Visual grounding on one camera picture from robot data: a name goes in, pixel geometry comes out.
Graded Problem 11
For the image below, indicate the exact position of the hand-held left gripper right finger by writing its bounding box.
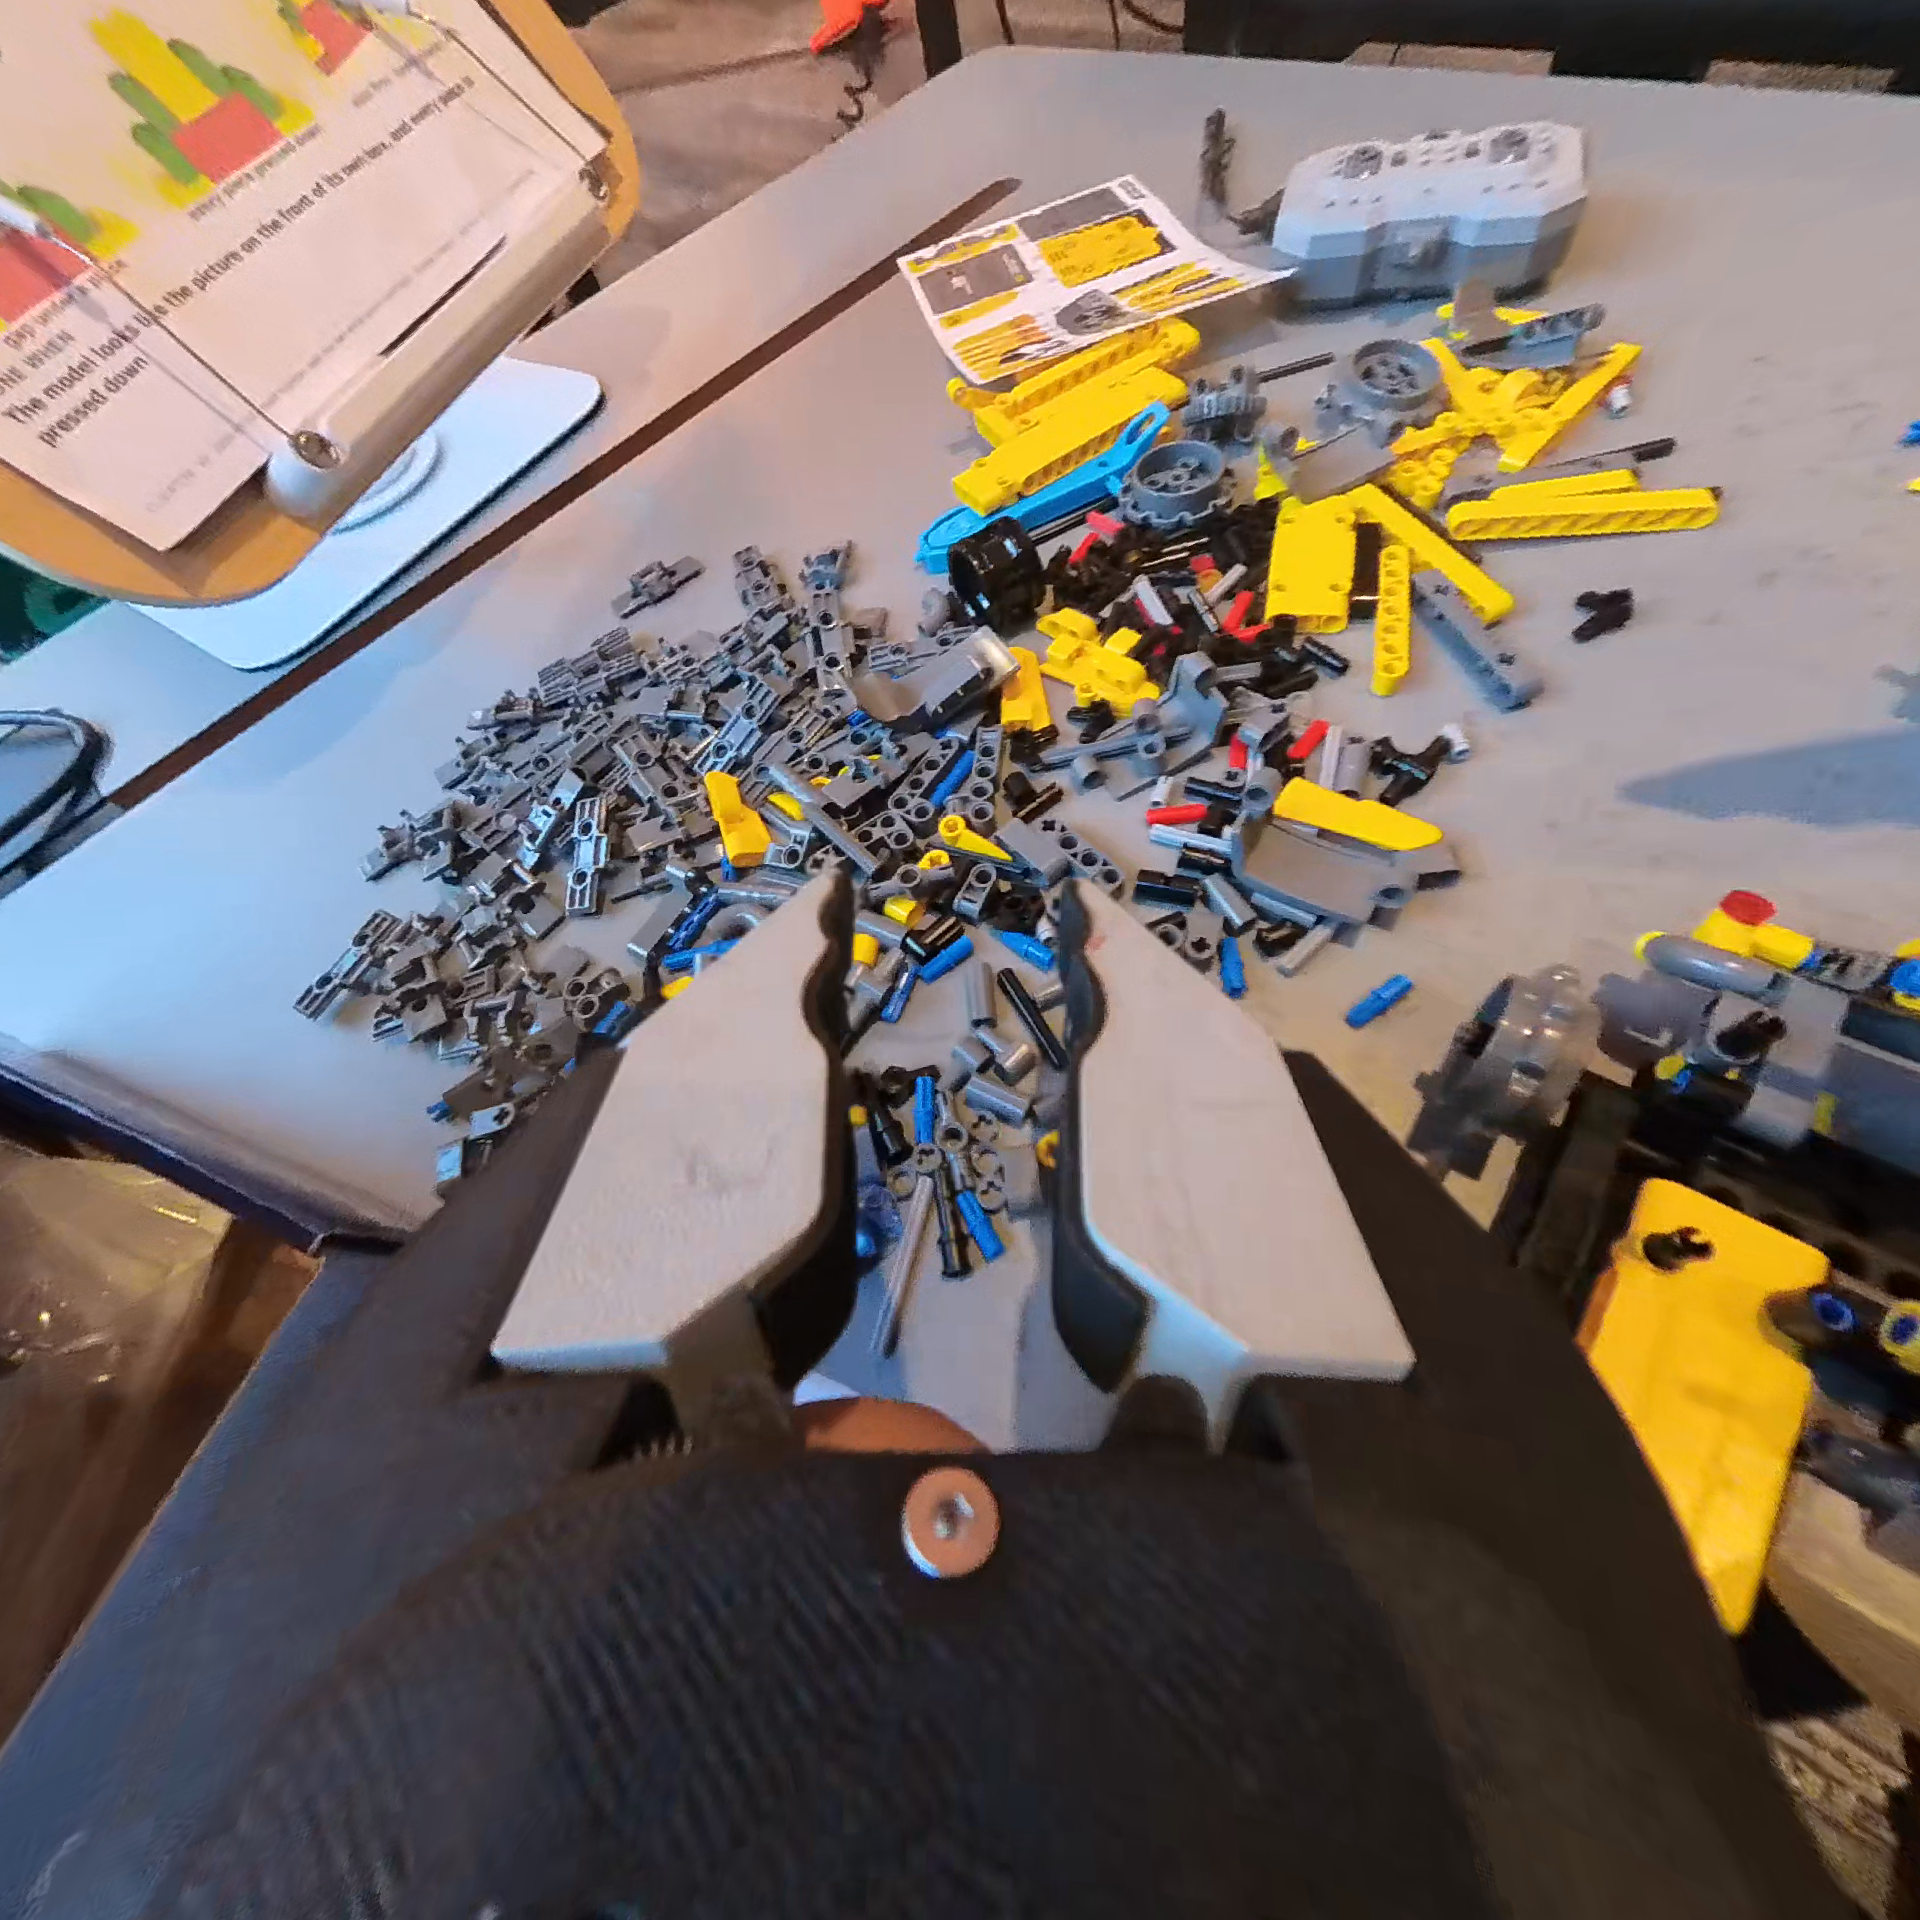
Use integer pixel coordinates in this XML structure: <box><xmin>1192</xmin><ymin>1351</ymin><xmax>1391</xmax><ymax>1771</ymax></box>
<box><xmin>1045</xmin><ymin>879</ymin><xmax>1416</xmax><ymax>1387</ymax></box>

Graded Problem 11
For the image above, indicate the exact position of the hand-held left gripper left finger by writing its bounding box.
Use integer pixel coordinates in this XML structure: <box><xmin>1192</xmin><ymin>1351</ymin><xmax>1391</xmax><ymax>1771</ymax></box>
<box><xmin>492</xmin><ymin>870</ymin><xmax>865</xmax><ymax>1411</ymax></box>

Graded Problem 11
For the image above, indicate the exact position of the pile of small building pieces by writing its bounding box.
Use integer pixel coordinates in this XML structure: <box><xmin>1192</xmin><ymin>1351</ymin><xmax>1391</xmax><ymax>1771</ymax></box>
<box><xmin>290</xmin><ymin>549</ymin><xmax>1463</xmax><ymax>1308</ymax></box>

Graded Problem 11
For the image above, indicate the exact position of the yellow toy vehicle model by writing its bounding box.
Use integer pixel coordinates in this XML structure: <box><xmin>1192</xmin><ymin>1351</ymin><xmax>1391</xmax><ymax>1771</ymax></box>
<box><xmin>1411</xmin><ymin>891</ymin><xmax>1920</xmax><ymax>1635</ymax></box>

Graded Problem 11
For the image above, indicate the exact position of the grey toothed toy rack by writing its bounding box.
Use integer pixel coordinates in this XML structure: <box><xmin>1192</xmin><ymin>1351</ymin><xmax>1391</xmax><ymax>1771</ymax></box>
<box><xmin>1411</xmin><ymin>579</ymin><xmax>1549</xmax><ymax>715</ymax></box>

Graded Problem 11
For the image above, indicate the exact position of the clear plastic bag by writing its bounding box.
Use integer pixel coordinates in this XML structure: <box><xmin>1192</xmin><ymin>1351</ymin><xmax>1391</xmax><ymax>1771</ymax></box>
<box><xmin>0</xmin><ymin>1139</ymin><xmax>315</xmax><ymax>1697</ymax></box>

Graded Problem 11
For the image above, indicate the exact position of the dark grey cardboard box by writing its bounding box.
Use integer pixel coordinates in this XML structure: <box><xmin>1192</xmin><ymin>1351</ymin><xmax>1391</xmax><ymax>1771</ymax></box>
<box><xmin>0</xmin><ymin>1037</ymin><xmax>632</xmax><ymax>1772</ymax></box>

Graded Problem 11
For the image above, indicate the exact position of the large black toy tyre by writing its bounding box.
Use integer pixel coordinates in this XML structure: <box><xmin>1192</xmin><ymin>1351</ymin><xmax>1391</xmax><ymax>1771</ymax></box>
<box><xmin>948</xmin><ymin>514</ymin><xmax>1049</xmax><ymax>633</ymax></box>

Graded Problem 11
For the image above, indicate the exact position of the grey spoked toy wheel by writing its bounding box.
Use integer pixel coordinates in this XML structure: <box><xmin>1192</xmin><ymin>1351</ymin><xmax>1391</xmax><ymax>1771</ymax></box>
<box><xmin>1349</xmin><ymin>338</ymin><xmax>1446</xmax><ymax>416</ymax></box>
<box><xmin>1123</xmin><ymin>439</ymin><xmax>1237</xmax><ymax>525</ymax></box>

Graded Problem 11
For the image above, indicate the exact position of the blue curved toy panel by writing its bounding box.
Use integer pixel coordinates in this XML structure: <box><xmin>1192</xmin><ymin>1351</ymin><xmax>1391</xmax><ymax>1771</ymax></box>
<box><xmin>914</xmin><ymin>401</ymin><xmax>1176</xmax><ymax>579</ymax></box>

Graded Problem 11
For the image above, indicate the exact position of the long yellow toy beam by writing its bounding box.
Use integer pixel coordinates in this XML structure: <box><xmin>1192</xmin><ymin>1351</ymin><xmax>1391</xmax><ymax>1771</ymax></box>
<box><xmin>1446</xmin><ymin>488</ymin><xmax>1719</xmax><ymax>546</ymax></box>

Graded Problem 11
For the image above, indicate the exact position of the white stand base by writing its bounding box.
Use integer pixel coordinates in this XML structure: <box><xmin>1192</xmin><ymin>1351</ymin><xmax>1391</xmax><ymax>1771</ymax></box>
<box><xmin>141</xmin><ymin>355</ymin><xmax>604</xmax><ymax>673</ymax></box>

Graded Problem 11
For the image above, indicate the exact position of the yellow black sticker sheet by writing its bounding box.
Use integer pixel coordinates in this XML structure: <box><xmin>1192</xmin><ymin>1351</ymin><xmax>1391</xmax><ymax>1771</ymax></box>
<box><xmin>899</xmin><ymin>177</ymin><xmax>1296</xmax><ymax>390</ymax></box>

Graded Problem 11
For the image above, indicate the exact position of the printed paper sheet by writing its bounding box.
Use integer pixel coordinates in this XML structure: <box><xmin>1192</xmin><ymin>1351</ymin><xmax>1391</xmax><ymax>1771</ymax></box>
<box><xmin>0</xmin><ymin>0</ymin><xmax>609</xmax><ymax>549</ymax></box>

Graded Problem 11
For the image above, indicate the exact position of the grey toy motor hub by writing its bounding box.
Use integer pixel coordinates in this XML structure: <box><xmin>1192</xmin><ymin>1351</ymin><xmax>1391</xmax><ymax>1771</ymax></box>
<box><xmin>1273</xmin><ymin>120</ymin><xmax>1593</xmax><ymax>311</ymax></box>

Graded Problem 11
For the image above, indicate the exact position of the yellow toy frame part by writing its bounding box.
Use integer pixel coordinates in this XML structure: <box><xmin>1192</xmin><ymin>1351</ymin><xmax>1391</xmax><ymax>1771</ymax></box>
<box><xmin>942</xmin><ymin>317</ymin><xmax>1206</xmax><ymax>516</ymax></box>

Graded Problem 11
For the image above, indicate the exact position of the black usb cable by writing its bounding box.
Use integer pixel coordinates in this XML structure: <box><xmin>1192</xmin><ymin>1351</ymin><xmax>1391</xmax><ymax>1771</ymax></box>
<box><xmin>1195</xmin><ymin>108</ymin><xmax>1292</xmax><ymax>241</ymax></box>

